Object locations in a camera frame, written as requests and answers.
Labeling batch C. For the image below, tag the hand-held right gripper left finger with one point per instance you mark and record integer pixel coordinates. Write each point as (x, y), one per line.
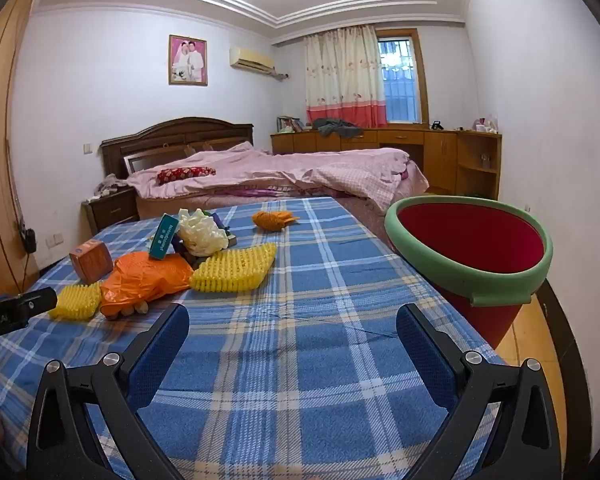
(164, 352)

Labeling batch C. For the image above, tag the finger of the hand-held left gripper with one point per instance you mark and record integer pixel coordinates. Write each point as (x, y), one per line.
(32, 301)

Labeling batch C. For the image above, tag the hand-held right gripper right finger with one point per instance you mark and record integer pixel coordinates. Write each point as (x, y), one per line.
(425, 357)

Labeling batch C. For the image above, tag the orange patterned box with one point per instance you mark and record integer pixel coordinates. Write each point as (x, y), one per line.
(92, 260)

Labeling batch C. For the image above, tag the orange plastic bag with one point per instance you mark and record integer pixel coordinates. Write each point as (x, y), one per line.
(145, 277)

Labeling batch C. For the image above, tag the teal carton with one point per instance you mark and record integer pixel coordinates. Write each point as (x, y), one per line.
(162, 237)

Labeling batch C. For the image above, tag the red bucket with green rim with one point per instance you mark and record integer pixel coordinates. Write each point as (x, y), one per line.
(472, 240)

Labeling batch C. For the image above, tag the small brown scrap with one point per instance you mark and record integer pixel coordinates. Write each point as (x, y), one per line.
(139, 307)

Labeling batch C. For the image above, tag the black charger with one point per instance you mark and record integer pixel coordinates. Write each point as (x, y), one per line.
(28, 239)

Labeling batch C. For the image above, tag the dark wooden nightstand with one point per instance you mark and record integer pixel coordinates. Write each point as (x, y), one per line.
(112, 210)

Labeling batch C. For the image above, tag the blue plaid cloth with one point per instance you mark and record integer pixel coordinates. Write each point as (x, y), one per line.
(290, 320)

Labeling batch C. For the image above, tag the wooden block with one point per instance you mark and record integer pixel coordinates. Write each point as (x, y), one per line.
(232, 240)

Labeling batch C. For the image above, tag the pale cloth bundle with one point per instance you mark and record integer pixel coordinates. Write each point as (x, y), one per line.
(111, 185)

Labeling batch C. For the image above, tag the purple box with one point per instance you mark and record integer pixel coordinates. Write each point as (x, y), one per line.
(219, 222)

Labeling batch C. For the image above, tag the red patterned pillow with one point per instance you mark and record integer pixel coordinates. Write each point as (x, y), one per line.
(185, 175)

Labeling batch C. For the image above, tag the framed board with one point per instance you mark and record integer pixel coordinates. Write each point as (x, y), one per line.
(150, 162)

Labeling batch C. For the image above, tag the wooden desk cabinet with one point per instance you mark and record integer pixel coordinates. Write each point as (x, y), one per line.
(440, 152)

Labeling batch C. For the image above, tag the drinking glass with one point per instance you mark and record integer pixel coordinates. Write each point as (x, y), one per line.
(486, 160)

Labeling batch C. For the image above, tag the dark wooden headboard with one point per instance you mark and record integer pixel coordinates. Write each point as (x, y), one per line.
(180, 132)

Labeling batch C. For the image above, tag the bed with pink quilt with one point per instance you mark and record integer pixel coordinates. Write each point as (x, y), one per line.
(290, 170)

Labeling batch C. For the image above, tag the small black device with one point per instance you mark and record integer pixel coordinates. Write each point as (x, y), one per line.
(436, 125)

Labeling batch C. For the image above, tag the pink and white toiletries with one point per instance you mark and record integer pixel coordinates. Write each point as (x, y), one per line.
(485, 125)

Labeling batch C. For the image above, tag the grey clothes heap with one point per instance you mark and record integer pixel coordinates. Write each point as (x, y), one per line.
(337, 127)

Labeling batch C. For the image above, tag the small photo frames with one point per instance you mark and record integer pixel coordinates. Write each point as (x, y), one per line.
(289, 124)

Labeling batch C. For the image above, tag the barred window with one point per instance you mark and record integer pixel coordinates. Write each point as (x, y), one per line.
(400, 80)

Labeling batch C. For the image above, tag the framed wedding photo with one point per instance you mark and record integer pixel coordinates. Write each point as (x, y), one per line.
(188, 60)

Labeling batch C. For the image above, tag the floral curtain with red hem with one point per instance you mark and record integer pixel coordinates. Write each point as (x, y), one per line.
(342, 80)

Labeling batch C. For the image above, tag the wall air conditioner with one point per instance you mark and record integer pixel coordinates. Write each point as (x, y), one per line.
(250, 59)

